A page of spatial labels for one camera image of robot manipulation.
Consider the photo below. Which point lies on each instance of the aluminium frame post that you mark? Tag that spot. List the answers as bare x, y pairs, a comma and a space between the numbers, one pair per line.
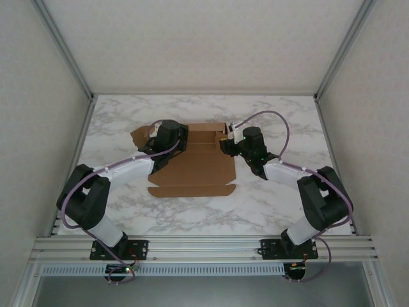
64, 48
346, 48

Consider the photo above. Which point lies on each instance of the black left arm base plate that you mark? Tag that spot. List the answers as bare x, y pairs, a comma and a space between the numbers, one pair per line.
140, 249

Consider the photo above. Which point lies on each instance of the small controller circuit board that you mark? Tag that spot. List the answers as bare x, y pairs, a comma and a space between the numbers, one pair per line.
297, 268
119, 270

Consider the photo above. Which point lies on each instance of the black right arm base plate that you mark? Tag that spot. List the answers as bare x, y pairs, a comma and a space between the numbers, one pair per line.
270, 249

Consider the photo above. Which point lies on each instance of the aluminium mounting rail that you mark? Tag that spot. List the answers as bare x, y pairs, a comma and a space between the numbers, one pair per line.
204, 247

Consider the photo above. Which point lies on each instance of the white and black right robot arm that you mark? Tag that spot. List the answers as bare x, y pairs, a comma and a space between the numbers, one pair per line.
282, 174

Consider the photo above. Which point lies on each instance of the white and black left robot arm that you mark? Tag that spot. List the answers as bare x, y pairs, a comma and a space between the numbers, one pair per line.
128, 171

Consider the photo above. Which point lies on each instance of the brown cardboard paper box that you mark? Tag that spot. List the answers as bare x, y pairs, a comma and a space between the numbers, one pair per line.
198, 172

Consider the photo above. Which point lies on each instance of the aluminium table side rail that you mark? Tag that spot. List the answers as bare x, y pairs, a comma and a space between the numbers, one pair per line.
75, 153
335, 144

